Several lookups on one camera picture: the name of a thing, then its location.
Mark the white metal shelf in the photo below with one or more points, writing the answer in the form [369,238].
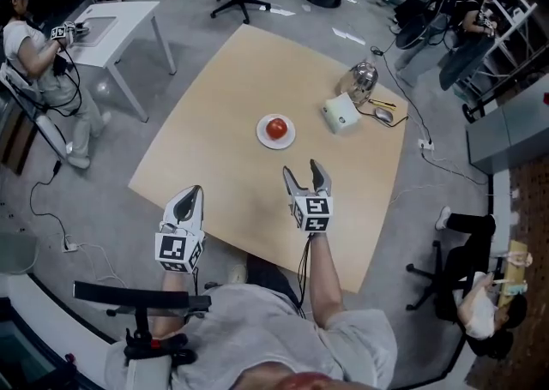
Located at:
[519,11]

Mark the person's grey shirt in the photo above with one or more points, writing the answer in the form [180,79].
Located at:
[257,328]

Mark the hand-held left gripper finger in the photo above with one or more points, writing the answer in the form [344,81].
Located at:
[173,210]
[198,217]

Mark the white side table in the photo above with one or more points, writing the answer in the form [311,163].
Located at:
[128,15]

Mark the person's white shoe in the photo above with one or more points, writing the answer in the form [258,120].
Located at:
[237,274]

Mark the grey computer mouse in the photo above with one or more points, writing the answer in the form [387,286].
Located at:
[383,115]

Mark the white power strip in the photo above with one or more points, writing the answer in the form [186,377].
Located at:
[426,145]
[70,247]

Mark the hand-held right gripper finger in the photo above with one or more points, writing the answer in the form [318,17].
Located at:
[322,182]
[293,187]

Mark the red apple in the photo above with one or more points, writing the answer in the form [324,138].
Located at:
[276,128]

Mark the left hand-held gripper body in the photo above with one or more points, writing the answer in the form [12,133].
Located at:
[176,249]

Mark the grey cabinet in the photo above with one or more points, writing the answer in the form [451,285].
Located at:
[510,127]

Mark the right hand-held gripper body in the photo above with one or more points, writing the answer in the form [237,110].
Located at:
[315,212]

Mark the person's left forearm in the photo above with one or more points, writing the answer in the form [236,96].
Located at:
[171,307]

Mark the silver metal kettle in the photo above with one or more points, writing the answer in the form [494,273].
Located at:
[362,79]

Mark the person's black trouser leg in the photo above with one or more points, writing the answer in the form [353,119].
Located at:
[270,277]

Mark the person's right forearm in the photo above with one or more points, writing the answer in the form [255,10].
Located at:
[326,281]

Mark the small white box device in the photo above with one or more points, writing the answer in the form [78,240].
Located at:
[341,114]

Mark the white round plate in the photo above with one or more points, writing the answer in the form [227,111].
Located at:
[262,139]

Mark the black chest mount bar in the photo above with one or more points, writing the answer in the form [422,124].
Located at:
[128,294]

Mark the yellow utility knife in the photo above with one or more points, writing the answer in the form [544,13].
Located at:
[381,103]

